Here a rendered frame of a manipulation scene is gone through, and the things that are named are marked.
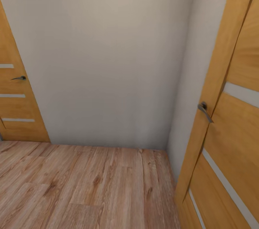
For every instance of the door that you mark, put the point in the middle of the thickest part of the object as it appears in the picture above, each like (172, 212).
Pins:
(218, 186)
(20, 117)

